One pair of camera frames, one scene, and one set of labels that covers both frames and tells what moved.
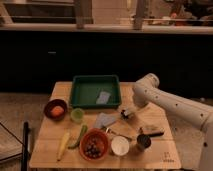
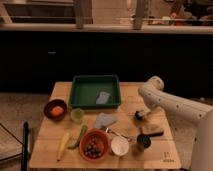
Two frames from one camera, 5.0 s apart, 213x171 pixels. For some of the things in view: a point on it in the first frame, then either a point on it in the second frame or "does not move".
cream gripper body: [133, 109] to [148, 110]
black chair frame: [25, 145] does not move
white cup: [120, 146] does not move
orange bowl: [98, 134] does not move
